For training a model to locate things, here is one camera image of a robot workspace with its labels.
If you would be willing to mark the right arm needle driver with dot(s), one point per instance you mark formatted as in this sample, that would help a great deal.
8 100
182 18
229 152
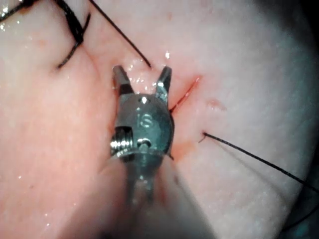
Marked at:
147 124

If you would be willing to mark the right arm needle driver jaw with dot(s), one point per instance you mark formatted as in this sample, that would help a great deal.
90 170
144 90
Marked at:
122 81
164 83

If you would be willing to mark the black stitching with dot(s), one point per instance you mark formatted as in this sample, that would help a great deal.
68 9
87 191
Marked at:
72 32

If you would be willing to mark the tissue pad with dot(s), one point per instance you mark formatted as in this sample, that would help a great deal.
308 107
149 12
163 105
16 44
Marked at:
236 74

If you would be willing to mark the black thread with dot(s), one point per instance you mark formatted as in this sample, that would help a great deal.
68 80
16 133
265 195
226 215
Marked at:
261 159

